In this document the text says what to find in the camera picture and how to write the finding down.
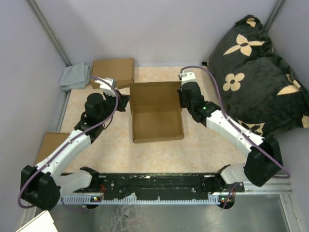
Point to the brown cardboard box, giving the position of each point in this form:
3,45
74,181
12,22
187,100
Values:
122,70
156,112

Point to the white board corner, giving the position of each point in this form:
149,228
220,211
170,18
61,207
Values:
41,223

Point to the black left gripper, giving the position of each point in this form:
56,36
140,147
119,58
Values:
123,99

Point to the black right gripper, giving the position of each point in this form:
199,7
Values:
181,94

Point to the grey folded cloth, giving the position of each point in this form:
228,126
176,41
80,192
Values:
75,77

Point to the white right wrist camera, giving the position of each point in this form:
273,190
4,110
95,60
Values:
186,77

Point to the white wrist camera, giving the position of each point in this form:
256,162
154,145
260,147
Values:
186,77
106,85

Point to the aluminium frame rail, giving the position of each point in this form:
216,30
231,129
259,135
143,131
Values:
272,187

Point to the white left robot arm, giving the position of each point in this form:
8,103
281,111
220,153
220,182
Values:
55,166

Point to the black floral pillow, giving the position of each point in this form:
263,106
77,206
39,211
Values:
258,88

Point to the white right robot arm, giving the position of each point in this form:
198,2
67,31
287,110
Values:
263,155

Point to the folded brown cardboard box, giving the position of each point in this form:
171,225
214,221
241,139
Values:
122,70

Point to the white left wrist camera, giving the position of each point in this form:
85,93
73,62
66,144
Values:
106,85

